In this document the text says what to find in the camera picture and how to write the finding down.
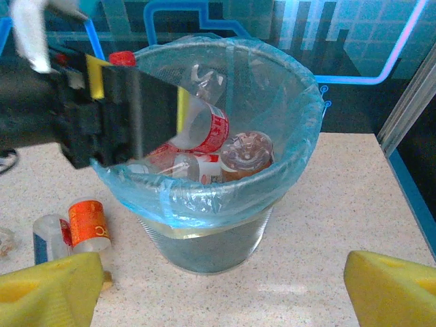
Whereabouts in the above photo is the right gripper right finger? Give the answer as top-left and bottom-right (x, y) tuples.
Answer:
(343, 250), (436, 327)

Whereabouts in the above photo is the clear blue-cap bottle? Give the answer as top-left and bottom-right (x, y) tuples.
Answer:
(32, 213), (73, 266)

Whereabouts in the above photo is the orange-label gold-cap bottle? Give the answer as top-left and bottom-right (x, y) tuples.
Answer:
(67, 200), (114, 291)

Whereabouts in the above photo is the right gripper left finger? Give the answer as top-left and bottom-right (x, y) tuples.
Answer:
(0, 251), (105, 327)

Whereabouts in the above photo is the clear red-label red-cap bottle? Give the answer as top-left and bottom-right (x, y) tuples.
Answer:
(125, 142), (200, 181)
(0, 227), (18, 262)
(108, 50), (230, 155)

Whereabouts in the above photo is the aluminium frame post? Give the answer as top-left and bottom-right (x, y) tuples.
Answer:
(376, 44), (436, 157)

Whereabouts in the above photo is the grey mesh waste bin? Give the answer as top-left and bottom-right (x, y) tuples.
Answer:
(91, 35), (324, 275)

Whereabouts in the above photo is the copper brown white-cap bottle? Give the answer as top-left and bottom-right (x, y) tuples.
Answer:
(219, 130), (276, 183)

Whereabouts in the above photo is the blue plastic bin liner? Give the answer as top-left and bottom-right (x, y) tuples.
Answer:
(91, 35), (324, 229)

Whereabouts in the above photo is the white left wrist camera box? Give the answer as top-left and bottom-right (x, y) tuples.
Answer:
(9, 0), (90, 74)

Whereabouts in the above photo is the clear red-white-label bottle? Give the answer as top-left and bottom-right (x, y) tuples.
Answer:
(172, 152), (224, 185)

